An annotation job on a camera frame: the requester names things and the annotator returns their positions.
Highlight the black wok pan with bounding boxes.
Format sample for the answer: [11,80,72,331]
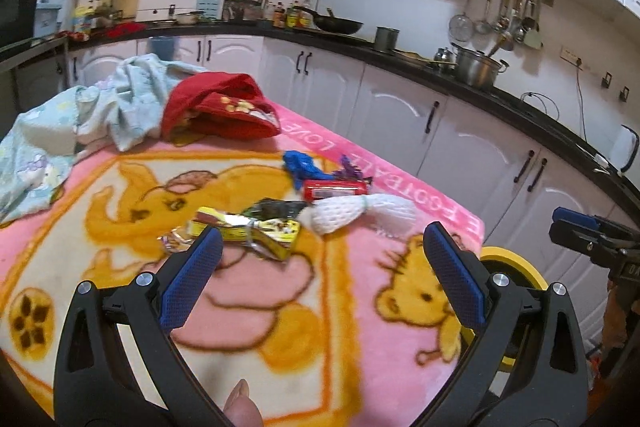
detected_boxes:
[292,5,362,36]

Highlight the hanging strainer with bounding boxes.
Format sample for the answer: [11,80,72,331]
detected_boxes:
[448,0,475,43]

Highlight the purple gold snack wrapper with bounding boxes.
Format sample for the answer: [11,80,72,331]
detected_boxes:
[158,222,205,254]

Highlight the steel stock pot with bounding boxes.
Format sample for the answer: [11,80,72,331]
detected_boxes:
[451,42,510,91]

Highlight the red cylindrical can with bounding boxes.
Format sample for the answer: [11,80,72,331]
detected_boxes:
[303,180,369,202]

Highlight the white foam fruit net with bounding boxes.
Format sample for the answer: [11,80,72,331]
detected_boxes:
[298,194,416,237]

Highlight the yellow rimmed black trash bin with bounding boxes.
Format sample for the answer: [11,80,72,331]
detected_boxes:
[461,246,549,373]

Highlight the white electric kettle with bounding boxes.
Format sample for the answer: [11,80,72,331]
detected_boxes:
[608,124,639,173]

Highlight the red embroidered cloth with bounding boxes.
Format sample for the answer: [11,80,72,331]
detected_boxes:
[160,72,281,141]

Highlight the yellow packets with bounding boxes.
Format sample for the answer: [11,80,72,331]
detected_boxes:
[186,207,302,262]

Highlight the blue crumpled wrapper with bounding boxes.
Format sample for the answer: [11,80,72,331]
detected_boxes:
[282,150,335,191]

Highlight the person's right hand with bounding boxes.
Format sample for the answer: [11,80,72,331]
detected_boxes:
[602,281,639,350]

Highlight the light blue patterned cloth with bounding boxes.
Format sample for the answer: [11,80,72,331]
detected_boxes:
[1,54,205,223]

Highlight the small steel cup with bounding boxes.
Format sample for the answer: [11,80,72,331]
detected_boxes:
[373,26,399,54]

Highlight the dark green wrapper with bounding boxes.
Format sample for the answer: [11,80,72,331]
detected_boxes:
[241,198,308,221]

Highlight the pink cartoon bear blanket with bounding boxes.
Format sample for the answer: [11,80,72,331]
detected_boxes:
[1,110,485,426]

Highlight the person's left hand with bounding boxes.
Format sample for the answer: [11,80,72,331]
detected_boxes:
[224,378,264,427]

